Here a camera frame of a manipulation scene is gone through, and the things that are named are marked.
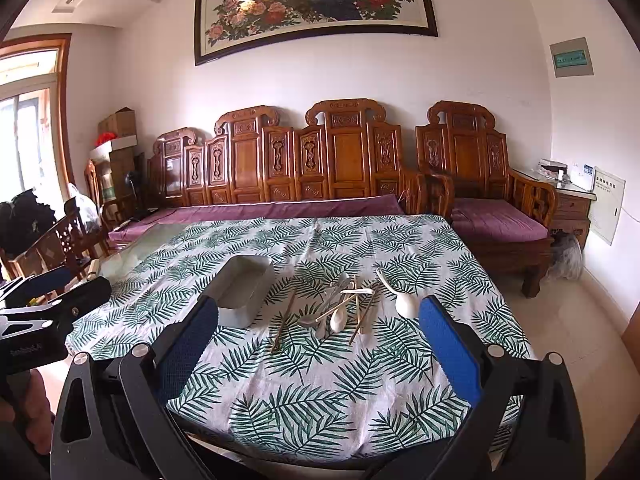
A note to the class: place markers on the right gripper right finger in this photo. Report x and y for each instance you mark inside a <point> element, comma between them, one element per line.
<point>485,377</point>

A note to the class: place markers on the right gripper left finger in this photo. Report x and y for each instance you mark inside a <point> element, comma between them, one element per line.
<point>152,375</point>

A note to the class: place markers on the window with wooden frame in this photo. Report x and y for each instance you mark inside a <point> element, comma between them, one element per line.
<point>35,153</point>

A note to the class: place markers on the purple armchair cushion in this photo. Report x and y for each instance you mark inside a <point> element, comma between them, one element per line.
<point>494,221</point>

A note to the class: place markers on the dark wooden chopstick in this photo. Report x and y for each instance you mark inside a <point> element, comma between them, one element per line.
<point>276,341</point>

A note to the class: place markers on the light wooden chopstick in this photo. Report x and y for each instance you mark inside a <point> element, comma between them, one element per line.
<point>331,310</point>

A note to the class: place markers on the wooden side table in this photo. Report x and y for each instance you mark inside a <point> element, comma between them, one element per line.
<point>572,207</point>

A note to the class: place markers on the grey utensil tray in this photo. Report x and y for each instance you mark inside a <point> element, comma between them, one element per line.
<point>239,289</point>

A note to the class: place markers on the carved wooden sofa bench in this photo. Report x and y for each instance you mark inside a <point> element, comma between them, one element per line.
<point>347,149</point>

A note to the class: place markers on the white wall cabinet door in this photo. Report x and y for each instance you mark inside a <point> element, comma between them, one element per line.
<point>606,208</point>

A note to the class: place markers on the carved wooden armchair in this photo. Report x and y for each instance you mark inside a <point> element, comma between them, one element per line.
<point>461,150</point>

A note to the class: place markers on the stacked cardboard boxes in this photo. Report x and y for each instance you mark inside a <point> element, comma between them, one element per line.
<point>113,157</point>

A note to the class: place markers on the metal fork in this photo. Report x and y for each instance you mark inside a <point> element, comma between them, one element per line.
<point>341,282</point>

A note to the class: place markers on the metal spoon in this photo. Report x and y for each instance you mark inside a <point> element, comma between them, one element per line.
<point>308,320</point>

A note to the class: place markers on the palm leaf tablecloth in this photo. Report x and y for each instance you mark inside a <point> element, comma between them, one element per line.
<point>373,389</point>

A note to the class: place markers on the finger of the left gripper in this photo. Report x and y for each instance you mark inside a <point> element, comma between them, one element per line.
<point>21,291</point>

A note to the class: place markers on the cream plastic fork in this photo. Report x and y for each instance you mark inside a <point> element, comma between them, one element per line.
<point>365,291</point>

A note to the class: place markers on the wooden dining chair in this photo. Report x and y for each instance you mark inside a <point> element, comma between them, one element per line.
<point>67,243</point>

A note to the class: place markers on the person's left hand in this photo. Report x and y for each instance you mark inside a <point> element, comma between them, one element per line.
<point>35,408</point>

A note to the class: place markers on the peacock flower painting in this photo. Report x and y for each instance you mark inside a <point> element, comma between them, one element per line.
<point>224,27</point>

